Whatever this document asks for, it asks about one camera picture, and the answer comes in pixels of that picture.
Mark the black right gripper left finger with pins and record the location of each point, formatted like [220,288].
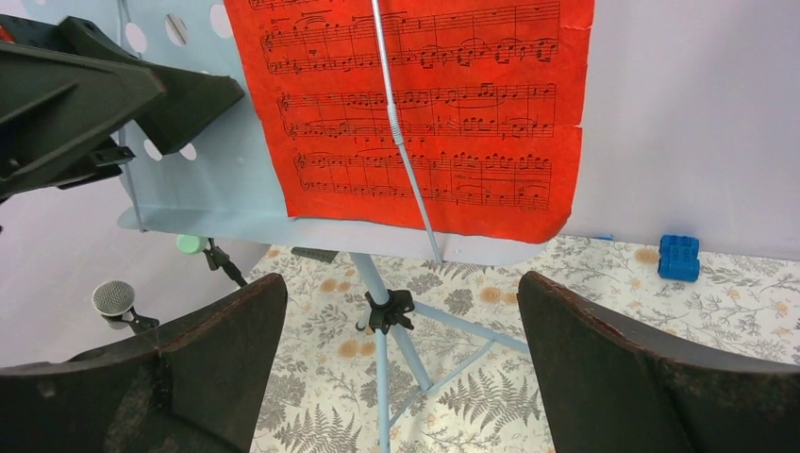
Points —
[194,384]

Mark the red sheet music page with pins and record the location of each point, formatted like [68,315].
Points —
[463,116]

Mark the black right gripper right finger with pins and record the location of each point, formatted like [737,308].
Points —
[610,383]

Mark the dark grey brick baseplate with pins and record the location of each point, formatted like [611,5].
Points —
[322,255]

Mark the black near microphone stand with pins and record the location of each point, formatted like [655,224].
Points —
[139,323]

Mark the black silver microphone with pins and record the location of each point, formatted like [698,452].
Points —
[113,300]

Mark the black far microphone stand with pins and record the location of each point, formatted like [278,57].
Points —
[217,259]

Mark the mint green microphone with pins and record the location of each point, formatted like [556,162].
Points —
[190,244]

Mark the light blue music stand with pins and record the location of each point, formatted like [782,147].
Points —
[223,183]

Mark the black microphone stand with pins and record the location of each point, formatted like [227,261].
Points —
[217,259]
[139,323]

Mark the blue toy brick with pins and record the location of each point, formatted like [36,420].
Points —
[678,258]

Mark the floral patterned table mat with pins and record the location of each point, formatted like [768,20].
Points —
[321,395]

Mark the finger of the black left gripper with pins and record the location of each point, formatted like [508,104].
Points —
[58,112]
[192,100]

